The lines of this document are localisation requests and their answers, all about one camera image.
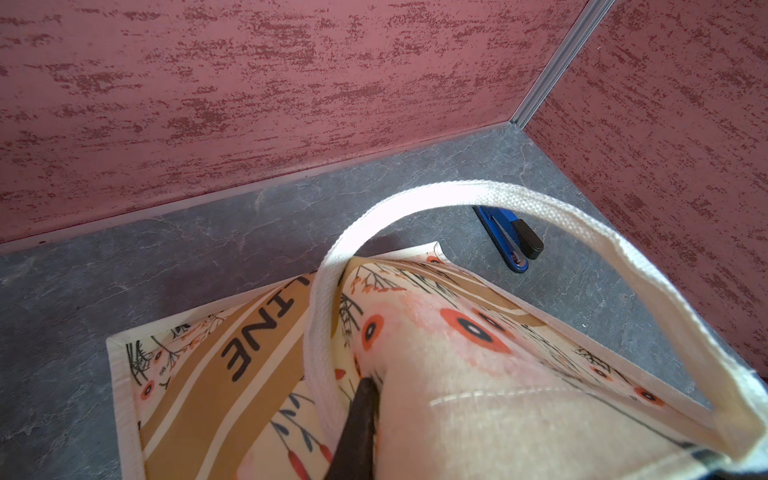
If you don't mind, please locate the printed canvas tote bag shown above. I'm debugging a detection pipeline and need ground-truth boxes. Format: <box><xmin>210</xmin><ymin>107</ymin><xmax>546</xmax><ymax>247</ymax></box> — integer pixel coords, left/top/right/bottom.
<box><xmin>107</xmin><ymin>181</ymin><xmax>767</xmax><ymax>479</ymax></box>

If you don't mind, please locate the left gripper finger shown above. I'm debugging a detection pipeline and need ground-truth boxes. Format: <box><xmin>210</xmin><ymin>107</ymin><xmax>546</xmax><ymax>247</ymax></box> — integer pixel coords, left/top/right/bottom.
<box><xmin>325</xmin><ymin>377</ymin><xmax>380</xmax><ymax>480</ymax></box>

